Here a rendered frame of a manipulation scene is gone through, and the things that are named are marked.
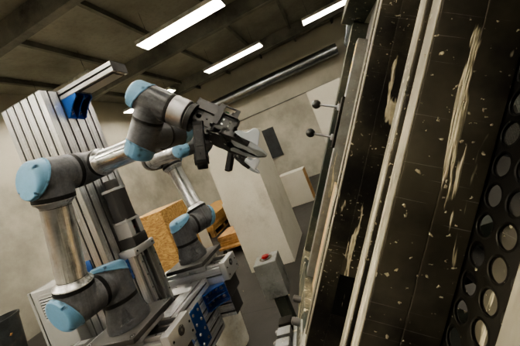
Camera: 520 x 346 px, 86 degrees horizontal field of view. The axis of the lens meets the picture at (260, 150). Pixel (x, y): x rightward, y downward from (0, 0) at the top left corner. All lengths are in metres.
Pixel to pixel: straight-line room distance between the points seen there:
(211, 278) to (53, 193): 0.87
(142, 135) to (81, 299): 0.59
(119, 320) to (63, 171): 0.55
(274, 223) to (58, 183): 2.88
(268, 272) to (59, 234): 0.88
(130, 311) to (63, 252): 0.32
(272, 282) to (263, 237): 2.23
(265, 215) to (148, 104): 3.01
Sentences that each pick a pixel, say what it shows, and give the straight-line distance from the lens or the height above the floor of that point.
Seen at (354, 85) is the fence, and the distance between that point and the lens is 1.14.
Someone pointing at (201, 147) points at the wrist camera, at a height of 1.50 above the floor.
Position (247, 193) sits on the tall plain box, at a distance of 3.58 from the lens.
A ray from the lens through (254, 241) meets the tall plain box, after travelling 3.76.
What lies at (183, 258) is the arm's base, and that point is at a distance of 1.60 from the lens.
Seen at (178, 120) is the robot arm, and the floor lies 1.58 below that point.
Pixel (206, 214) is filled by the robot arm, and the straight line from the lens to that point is 1.65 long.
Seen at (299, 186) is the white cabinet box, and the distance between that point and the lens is 6.19.
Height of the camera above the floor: 1.45
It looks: level
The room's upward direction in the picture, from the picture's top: 22 degrees counter-clockwise
